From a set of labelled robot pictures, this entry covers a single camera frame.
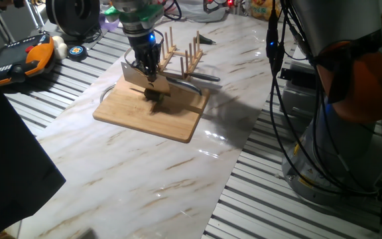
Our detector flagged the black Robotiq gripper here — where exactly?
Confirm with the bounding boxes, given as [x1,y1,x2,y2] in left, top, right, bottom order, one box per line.
[127,29,164,84]

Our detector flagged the steel cleaver knife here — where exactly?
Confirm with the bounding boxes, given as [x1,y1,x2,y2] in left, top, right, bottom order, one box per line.
[120,61,204,98]

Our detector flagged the green cucumber piece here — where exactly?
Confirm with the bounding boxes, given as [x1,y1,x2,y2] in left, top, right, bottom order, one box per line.
[143,88,165,103]

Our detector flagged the wooden peg knife rack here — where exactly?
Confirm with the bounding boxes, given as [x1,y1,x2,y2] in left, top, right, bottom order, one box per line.
[157,26,204,80]

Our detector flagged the wooden cutting board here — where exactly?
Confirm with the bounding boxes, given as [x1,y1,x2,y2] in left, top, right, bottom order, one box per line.
[93,74,211,144]

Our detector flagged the purple plastic wrapper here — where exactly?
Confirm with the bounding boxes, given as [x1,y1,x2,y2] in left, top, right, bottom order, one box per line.
[98,13,121,33]

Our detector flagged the steel kitchen knife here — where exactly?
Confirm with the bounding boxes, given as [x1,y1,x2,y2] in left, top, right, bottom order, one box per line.
[159,70,222,83]

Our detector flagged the white plastic bag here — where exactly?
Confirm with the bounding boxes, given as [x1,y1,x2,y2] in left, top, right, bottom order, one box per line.
[169,0,230,23]

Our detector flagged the small white rounded object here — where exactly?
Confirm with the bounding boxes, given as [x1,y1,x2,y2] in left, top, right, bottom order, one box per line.
[51,35,68,60]

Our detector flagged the white marble pattern mat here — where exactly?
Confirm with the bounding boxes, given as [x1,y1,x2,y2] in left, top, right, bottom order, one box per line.
[7,13,294,239]

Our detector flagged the black orange teach pendant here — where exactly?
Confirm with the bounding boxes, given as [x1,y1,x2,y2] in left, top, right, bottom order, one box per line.
[0,34,56,88]

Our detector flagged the bag of yellow fruit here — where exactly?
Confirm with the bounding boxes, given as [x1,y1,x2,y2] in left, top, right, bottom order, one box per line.
[249,0,283,21]

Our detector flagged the dark handled small tool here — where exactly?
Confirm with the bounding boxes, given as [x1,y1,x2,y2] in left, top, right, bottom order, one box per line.
[199,34,217,46]

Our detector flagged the black cable with plug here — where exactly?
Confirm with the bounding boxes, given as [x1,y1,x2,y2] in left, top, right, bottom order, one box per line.
[265,0,381,197]

